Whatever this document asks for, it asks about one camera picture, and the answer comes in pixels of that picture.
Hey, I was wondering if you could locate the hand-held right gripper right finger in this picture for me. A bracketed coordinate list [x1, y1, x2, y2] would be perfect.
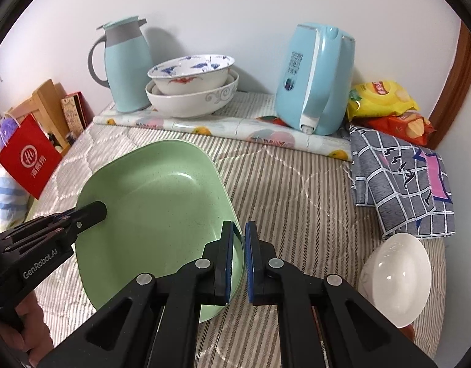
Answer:
[245, 220, 439, 368]

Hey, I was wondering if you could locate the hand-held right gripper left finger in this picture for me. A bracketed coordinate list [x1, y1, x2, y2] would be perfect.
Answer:
[40, 220, 245, 368]

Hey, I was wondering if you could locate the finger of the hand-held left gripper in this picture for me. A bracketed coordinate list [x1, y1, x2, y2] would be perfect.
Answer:
[5, 200, 108, 254]

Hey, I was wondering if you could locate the green square plate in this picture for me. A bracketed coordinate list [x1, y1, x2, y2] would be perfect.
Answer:
[75, 140, 247, 323]

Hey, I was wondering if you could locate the plain white bowl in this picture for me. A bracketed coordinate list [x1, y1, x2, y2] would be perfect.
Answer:
[357, 232, 432, 329]

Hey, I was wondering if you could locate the person's left hand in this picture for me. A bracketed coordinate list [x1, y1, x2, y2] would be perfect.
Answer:
[0, 297, 52, 366]

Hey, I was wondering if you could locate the striped quilt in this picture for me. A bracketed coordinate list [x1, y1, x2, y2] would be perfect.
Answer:
[22, 92, 449, 368]

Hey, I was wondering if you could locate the blue striped cloth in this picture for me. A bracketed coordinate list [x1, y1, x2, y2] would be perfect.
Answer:
[0, 169, 31, 234]

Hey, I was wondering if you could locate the red paper bag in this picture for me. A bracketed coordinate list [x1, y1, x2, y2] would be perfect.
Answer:
[0, 114, 63, 200]

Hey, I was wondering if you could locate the purple patterned bag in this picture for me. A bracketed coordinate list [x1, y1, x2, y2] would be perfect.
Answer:
[0, 117, 19, 139]

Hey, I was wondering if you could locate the fruit print tablecloth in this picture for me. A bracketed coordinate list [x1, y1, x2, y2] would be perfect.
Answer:
[93, 102, 353, 163]

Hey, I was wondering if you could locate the large white grey-patterned bowl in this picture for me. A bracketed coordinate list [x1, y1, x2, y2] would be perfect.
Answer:
[145, 70, 240, 119]

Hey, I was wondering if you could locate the light blue thermos jug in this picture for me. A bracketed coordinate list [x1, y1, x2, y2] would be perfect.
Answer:
[87, 16, 153, 113]

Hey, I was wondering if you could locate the blue and red patterned bowl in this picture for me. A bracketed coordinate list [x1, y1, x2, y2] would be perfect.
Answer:
[147, 54, 235, 96]

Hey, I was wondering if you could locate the grey checked cloth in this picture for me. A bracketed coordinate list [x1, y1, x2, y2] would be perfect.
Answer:
[348, 125, 457, 240]

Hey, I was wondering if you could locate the light blue electric kettle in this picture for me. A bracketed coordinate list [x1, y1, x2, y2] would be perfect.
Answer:
[274, 23, 356, 136]

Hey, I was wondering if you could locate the yellow chip bag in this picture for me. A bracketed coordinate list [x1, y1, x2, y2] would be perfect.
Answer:
[347, 80, 420, 121]

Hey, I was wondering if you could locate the red chip bag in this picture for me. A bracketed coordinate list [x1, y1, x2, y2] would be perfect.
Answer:
[360, 110, 435, 147]

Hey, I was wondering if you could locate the wooden door frame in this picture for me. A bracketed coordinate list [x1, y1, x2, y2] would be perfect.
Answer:
[427, 21, 471, 150]

